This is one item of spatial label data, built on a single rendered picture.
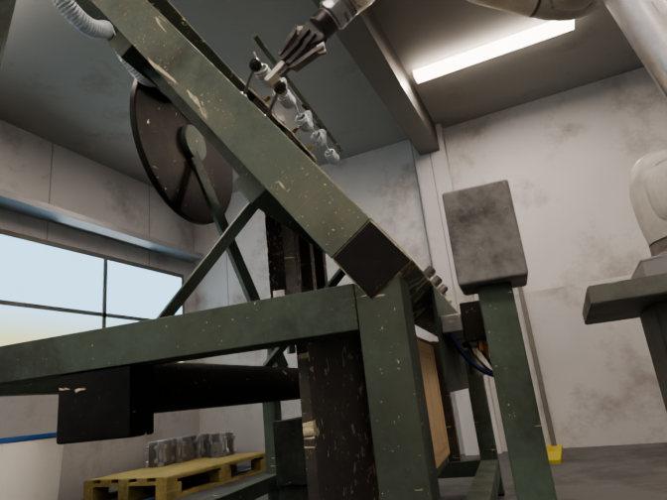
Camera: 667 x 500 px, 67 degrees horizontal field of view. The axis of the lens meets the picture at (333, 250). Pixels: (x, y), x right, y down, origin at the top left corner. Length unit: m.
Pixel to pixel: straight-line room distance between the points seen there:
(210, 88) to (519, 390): 0.93
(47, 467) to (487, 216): 3.52
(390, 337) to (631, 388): 3.91
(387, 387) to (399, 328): 0.10
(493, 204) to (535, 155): 4.19
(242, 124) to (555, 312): 3.91
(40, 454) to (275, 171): 3.18
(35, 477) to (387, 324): 3.31
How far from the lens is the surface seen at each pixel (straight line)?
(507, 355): 0.92
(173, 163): 2.42
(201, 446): 5.41
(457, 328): 1.18
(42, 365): 1.36
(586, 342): 4.72
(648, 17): 1.40
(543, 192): 4.99
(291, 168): 1.07
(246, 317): 1.03
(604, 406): 4.73
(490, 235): 0.93
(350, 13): 1.45
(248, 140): 1.15
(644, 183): 1.42
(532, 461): 0.93
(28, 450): 3.96
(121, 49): 1.62
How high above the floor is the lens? 0.58
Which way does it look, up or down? 16 degrees up
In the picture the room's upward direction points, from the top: 6 degrees counter-clockwise
